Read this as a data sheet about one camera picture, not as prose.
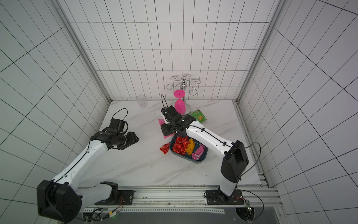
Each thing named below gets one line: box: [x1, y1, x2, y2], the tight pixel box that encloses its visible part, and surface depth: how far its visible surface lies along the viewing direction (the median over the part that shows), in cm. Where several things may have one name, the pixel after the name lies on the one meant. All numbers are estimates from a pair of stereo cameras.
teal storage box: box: [169, 134, 209, 164], surface depth 87 cm
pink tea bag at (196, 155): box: [192, 143, 206, 161], surface depth 87 cm
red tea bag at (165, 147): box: [159, 142, 171, 155], surface depth 91 cm
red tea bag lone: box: [172, 142, 187, 155], surface depth 87 cm
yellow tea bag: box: [184, 138, 196, 156], surface depth 89 cm
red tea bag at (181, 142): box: [172, 136, 191, 149], surface depth 90 cm
